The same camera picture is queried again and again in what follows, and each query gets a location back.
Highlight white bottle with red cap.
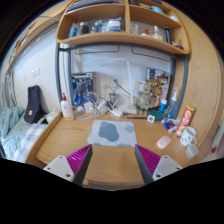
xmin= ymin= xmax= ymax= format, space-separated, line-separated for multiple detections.
xmin=60 ymin=92 xmax=75 ymax=121

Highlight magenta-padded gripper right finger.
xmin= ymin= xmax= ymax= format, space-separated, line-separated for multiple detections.
xmin=134 ymin=143 xmax=184 ymax=185

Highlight grey metal bed frame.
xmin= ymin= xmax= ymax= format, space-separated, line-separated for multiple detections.
xmin=54 ymin=42 xmax=189 ymax=121

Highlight small white charger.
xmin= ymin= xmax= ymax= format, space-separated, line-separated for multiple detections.
xmin=83 ymin=101 xmax=95 ymax=114

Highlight black bag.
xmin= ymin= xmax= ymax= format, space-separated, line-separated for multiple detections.
xmin=23 ymin=85 xmax=47 ymax=125

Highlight light blue blanket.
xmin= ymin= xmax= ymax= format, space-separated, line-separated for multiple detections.
xmin=0 ymin=106 xmax=26 ymax=141

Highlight white cable tangle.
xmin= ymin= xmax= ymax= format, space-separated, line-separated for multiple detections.
xmin=73 ymin=91 xmax=101 ymax=120

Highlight white wall-mounted box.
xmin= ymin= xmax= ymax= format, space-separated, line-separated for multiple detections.
xmin=134 ymin=79 xmax=148 ymax=93

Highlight steel cup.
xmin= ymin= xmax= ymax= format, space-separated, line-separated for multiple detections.
xmin=109 ymin=93 xmax=121 ymax=106

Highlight pink computer mouse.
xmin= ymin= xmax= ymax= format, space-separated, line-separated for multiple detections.
xmin=156 ymin=135 xmax=173 ymax=150

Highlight white mug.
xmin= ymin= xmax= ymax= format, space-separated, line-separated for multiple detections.
xmin=180 ymin=126 xmax=198 ymax=147

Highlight blue robot model box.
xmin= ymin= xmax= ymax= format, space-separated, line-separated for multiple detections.
xmin=71 ymin=72 xmax=97 ymax=107

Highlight large white charger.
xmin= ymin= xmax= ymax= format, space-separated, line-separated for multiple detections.
xmin=96 ymin=100 xmax=109 ymax=115

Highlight small white cup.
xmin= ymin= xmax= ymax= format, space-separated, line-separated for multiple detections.
xmin=185 ymin=143 xmax=200 ymax=160

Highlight wooden shelf unit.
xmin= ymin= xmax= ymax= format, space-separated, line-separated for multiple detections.
xmin=54 ymin=0 xmax=191 ymax=55

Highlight white wall outlet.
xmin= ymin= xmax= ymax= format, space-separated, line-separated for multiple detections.
xmin=100 ymin=78 xmax=113 ymax=90

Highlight small blue white-capped bottle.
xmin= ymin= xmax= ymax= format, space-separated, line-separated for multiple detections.
xmin=159 ymin=98 xmax=168 ymax=113

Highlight red chip can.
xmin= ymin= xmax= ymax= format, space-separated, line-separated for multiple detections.
xmin=174 ymin=104 xmax=197 ymax=138

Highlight grey blue-cloud mouse pad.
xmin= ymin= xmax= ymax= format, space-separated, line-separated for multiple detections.
xmin=87 ymin=119 xmax=138 ymax=148

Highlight teal plug gooseneck cable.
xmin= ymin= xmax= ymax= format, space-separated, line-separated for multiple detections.
xmin=113 ymin=78 xmax=132 ymax=97

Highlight white desk lamp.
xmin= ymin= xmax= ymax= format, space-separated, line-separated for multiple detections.
xmin=81 ymin=57 xmax=139 ymax=116

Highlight colourful figure picture box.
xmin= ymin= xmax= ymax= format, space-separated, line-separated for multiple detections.
xmin=146 ymin=67 xmax=171 ymax=109

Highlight blue translucent spray bottle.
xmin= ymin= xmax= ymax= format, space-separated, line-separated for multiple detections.
xmin=166 ymin=87 xmax=179 ymax=119

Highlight blue snack packet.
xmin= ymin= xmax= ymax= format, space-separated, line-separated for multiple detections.
xmin=162 ymin=118 xmax=181 ymax=133

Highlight blue plaid bed sheet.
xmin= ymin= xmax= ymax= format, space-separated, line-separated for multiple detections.
xmin=1 ymin=121 xmax=51 ymax=164

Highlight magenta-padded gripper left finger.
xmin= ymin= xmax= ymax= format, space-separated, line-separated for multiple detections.
xmin=43 ymin=143 xmax=94 ymax=186

